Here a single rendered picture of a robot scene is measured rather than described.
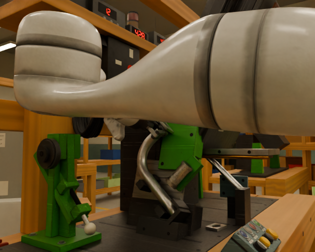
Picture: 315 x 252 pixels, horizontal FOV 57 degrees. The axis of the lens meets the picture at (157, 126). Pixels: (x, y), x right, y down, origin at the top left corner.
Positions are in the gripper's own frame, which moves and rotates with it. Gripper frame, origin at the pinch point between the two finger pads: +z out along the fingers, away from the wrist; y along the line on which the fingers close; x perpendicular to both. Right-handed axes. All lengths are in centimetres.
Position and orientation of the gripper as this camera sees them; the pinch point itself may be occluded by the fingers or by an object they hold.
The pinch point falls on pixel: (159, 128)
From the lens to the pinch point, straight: 88.5
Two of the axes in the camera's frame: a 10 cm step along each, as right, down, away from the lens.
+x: -6.9, 7.0, 2.0
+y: -4.8, -6.5, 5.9
